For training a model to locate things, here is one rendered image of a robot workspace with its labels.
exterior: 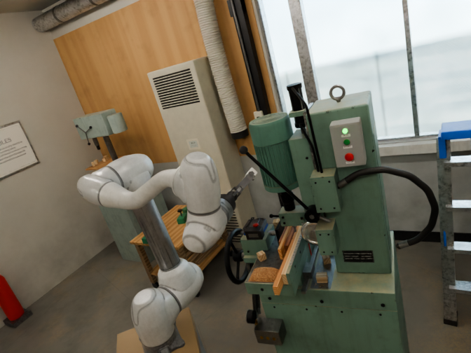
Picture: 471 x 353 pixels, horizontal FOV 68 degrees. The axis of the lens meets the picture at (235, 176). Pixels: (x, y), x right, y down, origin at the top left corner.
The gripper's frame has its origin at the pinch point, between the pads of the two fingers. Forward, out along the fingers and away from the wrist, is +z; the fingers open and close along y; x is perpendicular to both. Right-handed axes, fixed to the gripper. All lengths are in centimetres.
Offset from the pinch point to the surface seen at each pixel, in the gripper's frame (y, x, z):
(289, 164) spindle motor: 9.9, -9.8, 18.8
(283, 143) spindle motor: 15.1, -1.7, 18.4
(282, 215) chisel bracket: -12.3, -24.8, 20.5
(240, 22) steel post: -1, 78, 160
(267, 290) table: -26.6, -38.3, -7.0
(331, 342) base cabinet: -32, -79, 2
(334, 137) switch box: 35.0, -12.3, 7.1
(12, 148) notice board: -224, 178, 104
